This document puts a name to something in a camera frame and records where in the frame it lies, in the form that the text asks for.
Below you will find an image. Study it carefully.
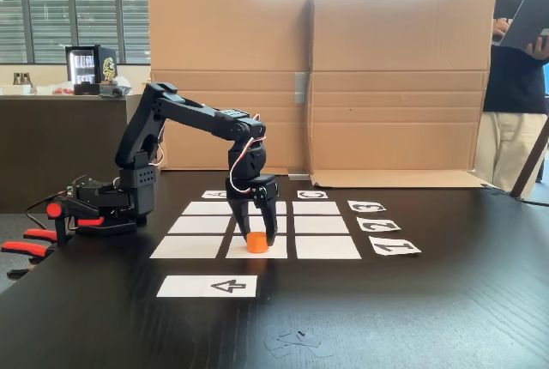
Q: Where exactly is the brown cardboard panel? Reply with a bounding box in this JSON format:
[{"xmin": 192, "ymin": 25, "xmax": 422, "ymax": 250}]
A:
[
  {"xmin": 148, "ymin": 0, "xmax": 314, "ymax": 178},
  {"xmin": 308, "ymin": 0, "xmax": 497, "ymax": 191}
]

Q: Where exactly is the paper label number 3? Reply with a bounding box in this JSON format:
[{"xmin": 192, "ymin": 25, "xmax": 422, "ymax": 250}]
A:
[{"xmin": 347, "ymin": 200, "xmax": 387, "ymax": 215}]

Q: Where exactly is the paper label number 2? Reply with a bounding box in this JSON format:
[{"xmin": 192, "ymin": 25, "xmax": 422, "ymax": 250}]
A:
[{"xmin": 356, "ymin": 215, "xmax": 402, "ymax": 233}]

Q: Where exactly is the brown wooden counter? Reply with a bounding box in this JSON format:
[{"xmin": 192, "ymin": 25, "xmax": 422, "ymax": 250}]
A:
[{"xmin": 0, "ymin": 94, "xmax": 153, "ymax": 215}]

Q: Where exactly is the grey crumpled item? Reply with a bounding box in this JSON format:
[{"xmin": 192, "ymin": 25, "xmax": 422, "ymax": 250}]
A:
[{"xmin": 99, "ymin": 81, "xmax": 132, "ymax": 99}]

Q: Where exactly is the white arrow paper sheet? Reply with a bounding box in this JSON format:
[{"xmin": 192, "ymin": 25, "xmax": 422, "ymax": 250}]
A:
[{"xmin": 156, "ymin": 275, "xmax": 258, "ymax": 299}]

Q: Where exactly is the person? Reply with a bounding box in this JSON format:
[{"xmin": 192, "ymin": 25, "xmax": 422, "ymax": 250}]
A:
[{"xmin": 455, "ymin": 0, "xmax": 549, "ymax": 199}]

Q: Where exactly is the white paper grid square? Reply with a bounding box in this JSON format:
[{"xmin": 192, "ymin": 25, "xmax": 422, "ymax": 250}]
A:
[
  {"xmin": 226, "ymin": 235, "xmax": 288, "ymax": 259},
  {"xmin": 167, "ymin": 215, "xmax": 232, "ymax": 234},
  {"xmin": 248, "ymin": 201, "xmax": 287, "ymax": 215},
  {"xmin": 295, "ymin": 235, "xmax": 362, "ymax": 260},
  {"xmin": 149, "ymin": 235, "xmax": 225, "ymax": 259},
  {"xmin": 293, "ymin": 215, "xmax": 351, "ymax": 234},
  {"xmin": 293, "ymin": 201, "xmax": 341, "ymax": 215},
  {"xmin": 233, "ymin": 215, "xmax": 287, "ymax": 234},
  {"xmin": 181, "ymin": 201, "xmax": 235, "ymax": 215}
]

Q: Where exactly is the dark grey laptop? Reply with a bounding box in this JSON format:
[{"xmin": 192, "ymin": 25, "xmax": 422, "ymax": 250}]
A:
[{"xmin": 492, "ymin": 0, "xmax": 549, "ymax": 50}]

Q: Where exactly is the round orange token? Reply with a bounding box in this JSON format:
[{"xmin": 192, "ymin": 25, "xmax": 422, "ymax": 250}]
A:
[{"xmin": 246, "ymin": 231, "xmax": 269, "ymax": 255}]

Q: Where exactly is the brown wooden pole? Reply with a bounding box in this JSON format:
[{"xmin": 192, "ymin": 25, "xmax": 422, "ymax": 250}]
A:
[{"xmin": 510, "ymin": 119, "xmax": 549, "ymax": 198}]

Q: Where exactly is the paper label number 1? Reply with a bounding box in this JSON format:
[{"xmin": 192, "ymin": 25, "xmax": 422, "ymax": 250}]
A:
[{"xmin": 368, "ymin": 235, "xmax": 422, "ymax": 257}]

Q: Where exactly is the person's right hand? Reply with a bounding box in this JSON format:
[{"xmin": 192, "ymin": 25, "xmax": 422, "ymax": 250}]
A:
[{"xmin": 492, "ymin": 20, "xmax": 510, "ymax": 43}]

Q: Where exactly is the black mini fridge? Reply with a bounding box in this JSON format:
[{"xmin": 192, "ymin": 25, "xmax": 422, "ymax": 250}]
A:
[{"xmin": 64, "ymin": 45, "xmax": 118, "ymax": 85}]

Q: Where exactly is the person's left hand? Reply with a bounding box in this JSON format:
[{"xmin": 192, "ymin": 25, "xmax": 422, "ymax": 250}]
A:
[{"xmin": 526, "ymin": 35, "xmax": 549, "ymax": 58}]

